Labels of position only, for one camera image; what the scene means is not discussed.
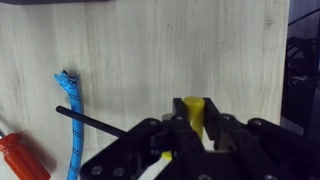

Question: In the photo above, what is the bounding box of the red screwdriver handle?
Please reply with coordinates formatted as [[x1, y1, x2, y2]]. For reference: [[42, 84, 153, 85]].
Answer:
[[0, 128, 52, 180]]

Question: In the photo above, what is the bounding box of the blue braided rope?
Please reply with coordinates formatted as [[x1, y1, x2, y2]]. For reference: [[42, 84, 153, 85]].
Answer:
[[53, 69, 84, 180]]

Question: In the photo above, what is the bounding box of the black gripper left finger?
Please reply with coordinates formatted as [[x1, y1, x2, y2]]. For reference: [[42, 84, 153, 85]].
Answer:
[[79, 97, 206, 180]]

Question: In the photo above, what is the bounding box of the yellow handled black wrench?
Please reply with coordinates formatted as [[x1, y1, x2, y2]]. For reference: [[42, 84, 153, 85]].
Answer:
[[55, 96, 206, 162]]

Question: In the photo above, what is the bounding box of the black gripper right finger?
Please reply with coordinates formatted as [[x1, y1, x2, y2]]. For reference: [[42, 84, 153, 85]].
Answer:
[[202, 97, 320, 180]]

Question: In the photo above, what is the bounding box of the black lattice crate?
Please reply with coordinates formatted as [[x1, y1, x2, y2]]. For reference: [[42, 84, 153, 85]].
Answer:
[[280, 35, 320, 141]]

